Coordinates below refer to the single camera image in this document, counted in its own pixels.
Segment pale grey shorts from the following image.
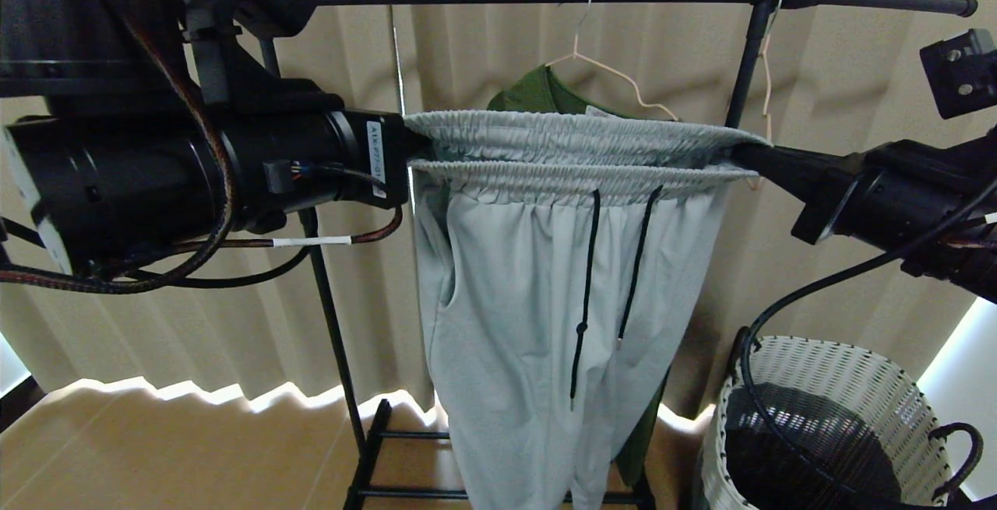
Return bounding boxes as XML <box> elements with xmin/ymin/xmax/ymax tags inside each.
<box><xmin>403</xmin><ymin>109</ymin><xmax>773</xmax><ymax>510</ymax></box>

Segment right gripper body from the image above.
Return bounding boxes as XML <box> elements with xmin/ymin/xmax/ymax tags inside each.
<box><xmin>791</xmin><ymin>128</ymin><xmax>997</xmax><ymax>262</ymax></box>

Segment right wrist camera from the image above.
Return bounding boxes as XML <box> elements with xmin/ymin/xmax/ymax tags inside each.
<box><xmin>919</xmin><ymin>27</ymin><xmax>997</xmax><ymax>120</ymax></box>

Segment pink clothes hanger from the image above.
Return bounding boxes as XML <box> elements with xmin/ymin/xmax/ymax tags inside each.
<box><xmin>544</xmin><ymin>0</ymin><xmax>680</xmax><ymax>121</ymax></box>
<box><xmin>744</xmin><ymin>0</ymin><xmax>787</xmax><ymax>192</ymax></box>

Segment beige curtain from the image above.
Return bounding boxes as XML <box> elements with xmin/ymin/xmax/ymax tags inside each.
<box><xmin>0</xmin><ymin>0</ymin><xmax>997</xmax><ymax>425</ymax></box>

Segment white laundry basket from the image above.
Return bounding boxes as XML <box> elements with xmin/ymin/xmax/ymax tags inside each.
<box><xmin>701</xmin><ymin>329</ymin><xmax>984</xmax><ymax>510</ymax></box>

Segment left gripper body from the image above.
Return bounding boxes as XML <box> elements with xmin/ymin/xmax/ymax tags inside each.
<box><xmin>2</xmin><ymin>109</ymin><xmax>411</xmax><ymax>277</ymax></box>

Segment green long-sleeved shirt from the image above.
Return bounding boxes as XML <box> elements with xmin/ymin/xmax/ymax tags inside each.
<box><xmin>487</xmin><ymin>65</ymin><xmax>678</xmax><ymax>487</ymax></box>

